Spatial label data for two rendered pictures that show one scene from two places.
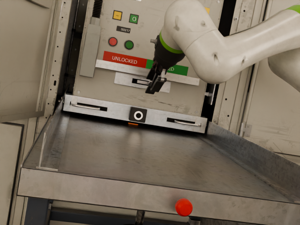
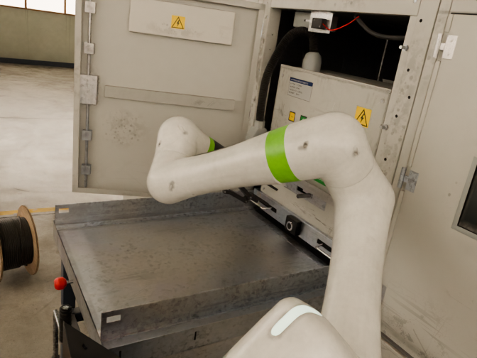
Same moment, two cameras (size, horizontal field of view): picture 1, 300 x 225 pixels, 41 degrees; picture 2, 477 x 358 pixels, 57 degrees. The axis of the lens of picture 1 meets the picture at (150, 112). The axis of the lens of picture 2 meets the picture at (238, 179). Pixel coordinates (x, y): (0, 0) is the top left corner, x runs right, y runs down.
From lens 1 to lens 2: 1.42 m
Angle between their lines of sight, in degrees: 67
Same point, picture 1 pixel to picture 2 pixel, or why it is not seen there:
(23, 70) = not seen: hidden behind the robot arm
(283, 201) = (94, 324)
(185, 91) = not seen: hidden behind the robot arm
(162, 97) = (318, 213)
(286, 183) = (145, 323)
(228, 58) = (151, 180)
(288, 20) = (245, 145)
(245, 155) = (240, 298)
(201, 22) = (160, 142)
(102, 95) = (277, 196)
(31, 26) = (212, 126)
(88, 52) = not seen: hidden behind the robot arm
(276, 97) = (424, 258)
